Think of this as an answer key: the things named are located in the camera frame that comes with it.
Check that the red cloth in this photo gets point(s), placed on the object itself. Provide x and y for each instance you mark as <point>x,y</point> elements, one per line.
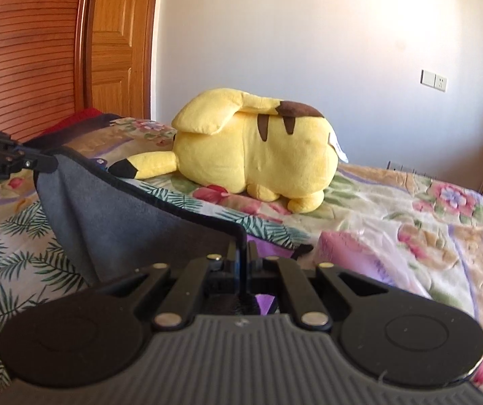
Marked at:
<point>77,120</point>

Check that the white wall socket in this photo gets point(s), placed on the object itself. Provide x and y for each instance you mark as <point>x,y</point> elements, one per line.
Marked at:
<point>434,80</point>

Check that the yellow plush toy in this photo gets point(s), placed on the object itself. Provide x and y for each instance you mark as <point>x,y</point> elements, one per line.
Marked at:
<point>241,152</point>

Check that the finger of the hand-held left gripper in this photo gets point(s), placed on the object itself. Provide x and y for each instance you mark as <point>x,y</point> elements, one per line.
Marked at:
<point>35,161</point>

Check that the floral blanket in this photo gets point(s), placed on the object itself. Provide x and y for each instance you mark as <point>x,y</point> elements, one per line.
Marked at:
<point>393,236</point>

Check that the wooden slatted headboard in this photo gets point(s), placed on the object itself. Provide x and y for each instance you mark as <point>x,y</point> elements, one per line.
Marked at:
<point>22,46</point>

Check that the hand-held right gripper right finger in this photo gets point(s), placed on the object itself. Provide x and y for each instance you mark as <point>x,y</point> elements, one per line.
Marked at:
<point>253,266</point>

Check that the wooden door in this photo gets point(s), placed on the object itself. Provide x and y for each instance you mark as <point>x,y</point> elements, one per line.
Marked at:
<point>119,38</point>

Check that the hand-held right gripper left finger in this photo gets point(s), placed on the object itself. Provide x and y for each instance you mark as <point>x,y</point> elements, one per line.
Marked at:
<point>232,266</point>

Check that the grey towel with black edge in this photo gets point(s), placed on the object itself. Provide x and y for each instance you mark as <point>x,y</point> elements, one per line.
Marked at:
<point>111,215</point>

